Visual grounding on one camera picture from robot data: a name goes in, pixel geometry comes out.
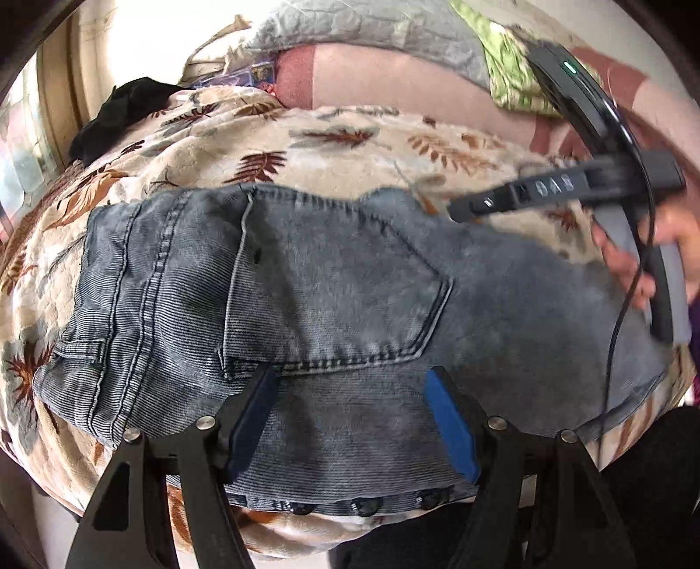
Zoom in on pink sofa backrest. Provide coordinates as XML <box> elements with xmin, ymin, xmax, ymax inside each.
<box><xmin>276</xmin><ymin>42</ymin><xmax>700</xmax><ymax>181</ymax></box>

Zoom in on blue-grey denim pants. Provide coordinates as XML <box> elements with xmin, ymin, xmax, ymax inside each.
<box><xmin>33</xmin><ymin>183</ymin><xmax>675</xmax><ymax>518</ymax></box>

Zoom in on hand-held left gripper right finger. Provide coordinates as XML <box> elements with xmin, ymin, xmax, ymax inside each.
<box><xmin>423</xmin><ymin>368</ymin><xmax>641</xmax><ymax>569</ymax></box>

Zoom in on person's right hand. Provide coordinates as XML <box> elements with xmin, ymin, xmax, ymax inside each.
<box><xmin>591</xmin><ymin>200</ymin><xmax>700</xmax><ymax>301</ymax></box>

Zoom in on grey quilted pillow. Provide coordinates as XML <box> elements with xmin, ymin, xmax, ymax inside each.
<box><xmin>243</xmin><ymin>0</ymin><xmax>490</xmax><ymax>91</ymax></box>

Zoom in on white floral pillow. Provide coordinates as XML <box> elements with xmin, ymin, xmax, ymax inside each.
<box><xmin>183</xmin><ymin>16</ymin><xmax>263</xmax><ymax>83</ymax></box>

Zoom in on black cable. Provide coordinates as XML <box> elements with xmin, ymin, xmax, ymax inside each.
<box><xmin>596</xmin><ymin>109</ymin><xmax>658</xmax><ymax>471</ymax></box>

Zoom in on green patterned cloth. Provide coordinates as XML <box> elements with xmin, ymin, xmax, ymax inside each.
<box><xmin>451</xmin><ymin>0</ymin><xmax>564</xmax><ymax>118</ymax></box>

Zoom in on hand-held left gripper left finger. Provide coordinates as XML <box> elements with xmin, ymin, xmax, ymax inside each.
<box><xmin>64</xmin><ymin>364</ymin><xmax>281</xmax><ymax>569</ymax></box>

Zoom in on black cloth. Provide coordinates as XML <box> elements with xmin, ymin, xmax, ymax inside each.
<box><xmin>70</xmin><ymin>77</ymin><xmax>189</xmax><ymax>165</ymax></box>

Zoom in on person's leg in dark clothing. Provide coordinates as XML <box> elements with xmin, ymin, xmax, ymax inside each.
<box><xmin>328</xmin><ymin>405</ymin><xmax>700</xmax><ymax>569</ymax></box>

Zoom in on leaf-print blanket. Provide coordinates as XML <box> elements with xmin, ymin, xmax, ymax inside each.
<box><xmin>0</xmin><ymin>88</ymin><xmax>700</xmax><ymax>556</ymax></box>

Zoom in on purple packet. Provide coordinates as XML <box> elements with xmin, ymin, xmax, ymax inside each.
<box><xmin>191</xmin><ymin>63</ymin><xmax>280</xmax><ymax>91</ymax></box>

